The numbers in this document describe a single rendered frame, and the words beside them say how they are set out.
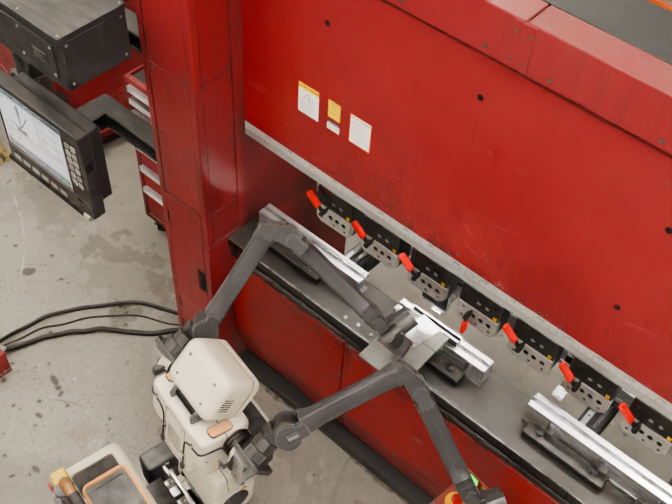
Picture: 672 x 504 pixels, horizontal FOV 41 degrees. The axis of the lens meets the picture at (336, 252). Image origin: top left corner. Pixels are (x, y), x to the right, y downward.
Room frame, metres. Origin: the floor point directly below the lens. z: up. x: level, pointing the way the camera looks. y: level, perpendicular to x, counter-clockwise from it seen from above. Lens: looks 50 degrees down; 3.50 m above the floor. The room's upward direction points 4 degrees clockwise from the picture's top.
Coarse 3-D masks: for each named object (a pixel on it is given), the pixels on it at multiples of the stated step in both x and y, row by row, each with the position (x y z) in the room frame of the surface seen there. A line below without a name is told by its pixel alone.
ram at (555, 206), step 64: (256, 0) 2.30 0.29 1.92; (320, 0) 2.14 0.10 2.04; (384, 0) 2.02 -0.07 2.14; (256, 64) 2.30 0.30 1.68; (320, 64) 2.14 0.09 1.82; (384, 64) 2.00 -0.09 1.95; (448, 64) 1.87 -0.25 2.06; (320, 128) 2.13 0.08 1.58; (384, 128) 1.98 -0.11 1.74; (448, 128) 1.85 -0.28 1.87; (512, 128) 1.74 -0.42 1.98; (576, 128) 1.64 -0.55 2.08; (384, 192) 1.96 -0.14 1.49; (448, 192) 1.83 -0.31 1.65; (512, 192) 1.71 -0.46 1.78; (576, 192) 1.61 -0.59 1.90; (640, 192) 1.52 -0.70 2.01; (512, 256) 1.68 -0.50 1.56; (576, 256) 1.57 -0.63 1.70; (640, 256) 1.48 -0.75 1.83; (576, 320) 1.53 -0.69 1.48; (640, 320) 1.44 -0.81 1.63
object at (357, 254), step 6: (360, 246) 2.28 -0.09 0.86; (348, 252) 2.26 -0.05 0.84; (354, 252) 2.25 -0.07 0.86; (360, 252) 2.26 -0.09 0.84; (366, 252) 2.25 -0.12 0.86; (348, 258) 2.22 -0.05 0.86; (354, 258) 2.23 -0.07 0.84; (360, 258) 2.22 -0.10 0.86; (366, 258) 2.24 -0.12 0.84; (372, 258) 2.28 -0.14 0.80; (360, 264) 2.20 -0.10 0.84; (366, 264) 2.23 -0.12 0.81; (372, 264) 2.28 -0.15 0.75; (366, 270) 2.24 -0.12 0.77
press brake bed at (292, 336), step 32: (256, 288) 2.17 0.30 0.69; (256, 320) 2.17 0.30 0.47; (288, 320) 2.06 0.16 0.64; (320, 320) 1.96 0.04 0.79; (256, 352) 2.23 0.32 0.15; (288, 352) 2.06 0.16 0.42; (320, 352) 1.95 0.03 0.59; (352, 352) 1.87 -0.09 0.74; (288, 384) 2.14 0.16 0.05; (320, 384) 1.95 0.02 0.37; (352, 416) 1.84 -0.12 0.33; (384, 416) 1.75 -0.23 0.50; (416, 416) 1.67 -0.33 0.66; (448, 416) 1.60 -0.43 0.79; (352, 448) 1.85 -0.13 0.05; (384, 448) 1.75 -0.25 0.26; (416, 448) 1.65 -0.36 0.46; (480, 448) 1.51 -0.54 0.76; (384, 480) 1.73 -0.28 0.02; (416, 480) 1.67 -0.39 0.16; (448, 480) 1.55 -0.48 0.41; (512, 480) 1.42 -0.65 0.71
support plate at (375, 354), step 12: (432, 336) 1.78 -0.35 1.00; (444, 336) 1.78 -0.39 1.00; (372, 348) 1.71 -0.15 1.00; (384, 348) 1.72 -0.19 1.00; (420, 348) 1.73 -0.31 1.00; (432, 348) 1.73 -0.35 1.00; (372, 360) 1.67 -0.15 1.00; (384, 360) 1.67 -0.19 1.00; (408, 360) 1.68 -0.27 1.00; (420, 360) 1.68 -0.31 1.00
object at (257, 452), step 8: (248, 440) 1.22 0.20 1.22; (256, 440) 1.21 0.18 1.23; (264, 440) 1.21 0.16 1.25; (240, 448) 1.20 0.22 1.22; (248, 448) 1.19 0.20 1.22; (256, 448) 1.19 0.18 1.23; (264, 448) 1.19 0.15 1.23; (272, 448) 1.20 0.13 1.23; (248, 456) 1.17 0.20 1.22; (256, 456) 1.17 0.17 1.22; (264, 456) 1.18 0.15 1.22; (272, 456) 1.19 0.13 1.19; (248, 464) 1.15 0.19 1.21; (256, 464) 1.16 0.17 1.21; (264, 464) 1.17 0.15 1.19; (256, 472) 1.13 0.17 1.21; (264, 472) 1.15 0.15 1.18
